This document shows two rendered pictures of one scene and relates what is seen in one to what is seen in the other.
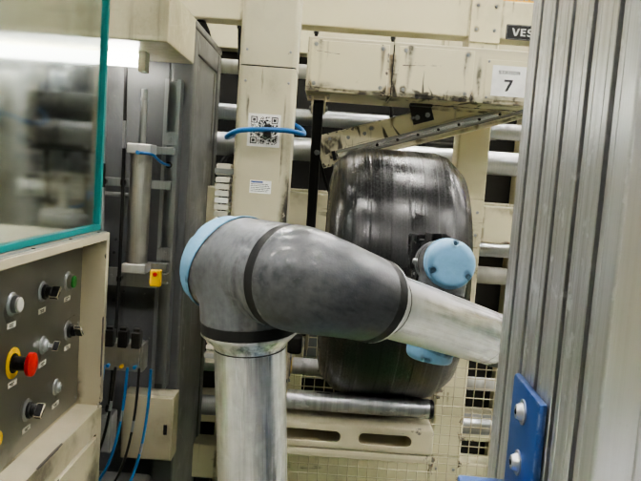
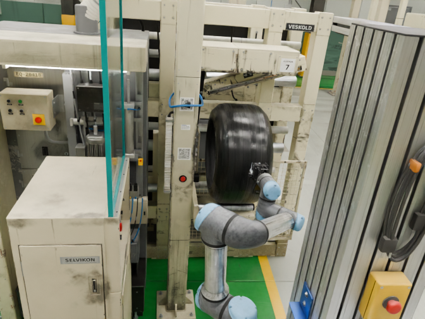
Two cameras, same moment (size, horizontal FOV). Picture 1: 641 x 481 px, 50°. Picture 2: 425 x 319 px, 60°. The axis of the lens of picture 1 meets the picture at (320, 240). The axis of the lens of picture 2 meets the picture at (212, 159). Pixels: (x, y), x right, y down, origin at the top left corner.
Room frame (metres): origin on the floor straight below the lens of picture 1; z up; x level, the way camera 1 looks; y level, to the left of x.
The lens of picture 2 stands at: (-0.33, 0.31, 2.07)
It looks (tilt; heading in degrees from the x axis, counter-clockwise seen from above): 24 degrees down; 350
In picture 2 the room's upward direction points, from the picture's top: 5 degrees clockwise
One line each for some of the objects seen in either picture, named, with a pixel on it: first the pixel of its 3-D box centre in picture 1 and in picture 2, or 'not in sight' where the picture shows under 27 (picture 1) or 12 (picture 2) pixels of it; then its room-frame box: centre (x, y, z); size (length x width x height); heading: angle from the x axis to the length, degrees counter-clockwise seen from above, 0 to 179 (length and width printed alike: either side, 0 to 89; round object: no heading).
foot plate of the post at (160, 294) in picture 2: not in sight; (175, 302); (1.66, 0.15, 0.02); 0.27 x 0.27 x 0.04; 0
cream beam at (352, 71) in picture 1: (415, 77); (245, 57); (1.98, -0.23, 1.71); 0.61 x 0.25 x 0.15; 90
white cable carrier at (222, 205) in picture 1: (220, 263); (168, 156); (1.63, 0.23, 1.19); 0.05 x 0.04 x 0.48; 0
